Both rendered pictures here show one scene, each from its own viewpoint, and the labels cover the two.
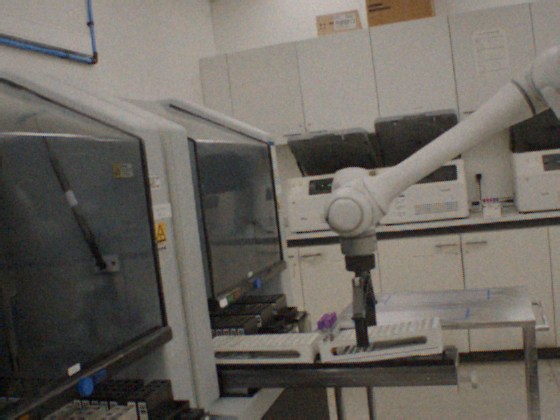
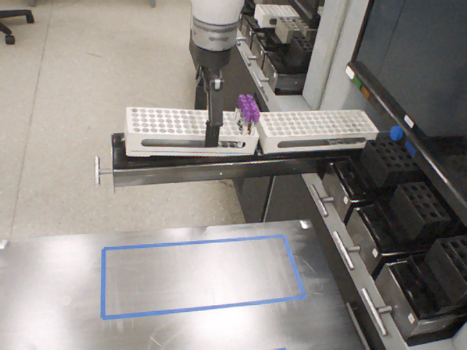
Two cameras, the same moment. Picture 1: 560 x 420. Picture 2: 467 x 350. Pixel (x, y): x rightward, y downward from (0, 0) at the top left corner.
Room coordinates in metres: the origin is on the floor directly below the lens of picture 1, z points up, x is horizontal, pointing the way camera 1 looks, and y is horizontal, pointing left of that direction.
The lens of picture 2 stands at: (2.21, -0.63, 1.48)
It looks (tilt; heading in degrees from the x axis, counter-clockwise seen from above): 41 degrees down; 143
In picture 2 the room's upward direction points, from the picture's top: 9 degrees clockwise
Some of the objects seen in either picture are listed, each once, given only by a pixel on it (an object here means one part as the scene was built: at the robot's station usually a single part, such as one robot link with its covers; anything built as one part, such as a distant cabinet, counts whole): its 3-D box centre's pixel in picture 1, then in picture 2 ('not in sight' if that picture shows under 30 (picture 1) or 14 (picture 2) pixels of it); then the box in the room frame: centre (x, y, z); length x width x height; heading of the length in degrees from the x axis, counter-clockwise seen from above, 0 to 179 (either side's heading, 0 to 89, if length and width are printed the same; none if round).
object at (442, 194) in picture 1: (421, 166); not in sight; (3.97, -0.98, 1.24); 0.62 x 0.56 x 0.69; 162
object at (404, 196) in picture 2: (264, 317); (409, 212); (1.89, 0.08, 0.85); 0.12 x 0.02 x 0.06; 161
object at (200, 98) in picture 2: (361, 332); (201, 99); (1.42, -0.17, 0.89); 0.03 x 0.01 x 0.07; 72
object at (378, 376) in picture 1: (330, 369); (244, 152); (1.52, -0.09, 0.78); 0.73 x 0.14 x 0.09; 72
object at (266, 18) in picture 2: not in sight; (295, 18); (0.96, 0.48, 0.83); 0.30 x 0.10 x 0.06; 72
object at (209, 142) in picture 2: (370, 317); (212, 134); (1.55, -0.21, 0.89); 0.03 x 0.01 x 0.07; 72
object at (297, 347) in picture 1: (262, 351); (315, 132); (1.57, 0.08, 0.83); 0.30 x 0.10 x 0.06; 72
